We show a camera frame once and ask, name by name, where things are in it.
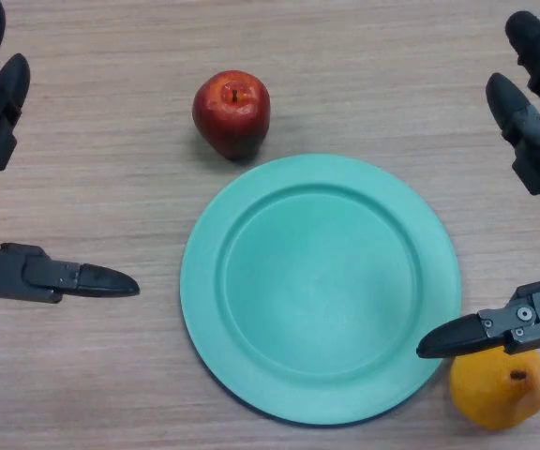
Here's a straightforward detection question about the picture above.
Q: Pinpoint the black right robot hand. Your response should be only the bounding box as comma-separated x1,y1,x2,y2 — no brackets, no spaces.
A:
415,10,540,360

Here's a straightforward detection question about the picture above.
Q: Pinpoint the red apple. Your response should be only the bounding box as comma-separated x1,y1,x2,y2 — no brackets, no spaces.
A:
191,69,272,160

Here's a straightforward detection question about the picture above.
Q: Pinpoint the green round plate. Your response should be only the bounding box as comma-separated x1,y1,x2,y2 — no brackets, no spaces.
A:
179,153,462,427

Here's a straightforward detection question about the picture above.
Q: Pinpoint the yellow pear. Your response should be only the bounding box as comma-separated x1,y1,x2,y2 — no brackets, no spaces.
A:
448,347,540,431

